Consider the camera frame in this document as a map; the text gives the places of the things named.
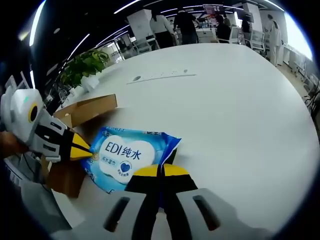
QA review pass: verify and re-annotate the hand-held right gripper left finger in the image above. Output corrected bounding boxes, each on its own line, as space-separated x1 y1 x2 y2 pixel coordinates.
49 164 164 240

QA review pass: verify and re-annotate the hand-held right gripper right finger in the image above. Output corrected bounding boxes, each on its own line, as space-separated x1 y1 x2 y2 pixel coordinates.
160 163 273 240

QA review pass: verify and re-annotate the brown cardboard shoe box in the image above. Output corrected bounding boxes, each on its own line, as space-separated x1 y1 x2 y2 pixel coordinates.
47 93 118 199

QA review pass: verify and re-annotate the blue wipes pack soft item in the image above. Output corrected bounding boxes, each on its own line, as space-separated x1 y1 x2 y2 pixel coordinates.
81 126 183 195

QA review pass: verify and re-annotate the person's left hand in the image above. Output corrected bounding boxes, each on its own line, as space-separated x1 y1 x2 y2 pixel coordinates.
0 131 32 159

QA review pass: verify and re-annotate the grey office chair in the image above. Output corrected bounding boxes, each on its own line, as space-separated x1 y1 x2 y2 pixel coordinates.
21 174 83 233

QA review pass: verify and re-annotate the potted green plant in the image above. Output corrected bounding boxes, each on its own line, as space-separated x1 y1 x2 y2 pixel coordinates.
59 49 110 90

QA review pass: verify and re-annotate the table socket strip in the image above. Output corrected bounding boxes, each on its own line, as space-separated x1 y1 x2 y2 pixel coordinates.
125 72 197 85

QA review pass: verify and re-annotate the white office chair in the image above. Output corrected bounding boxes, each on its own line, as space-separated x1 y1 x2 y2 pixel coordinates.
132 39 154 55

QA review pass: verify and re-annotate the red wall display screen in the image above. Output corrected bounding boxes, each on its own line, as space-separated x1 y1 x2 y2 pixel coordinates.
202 3 226 15

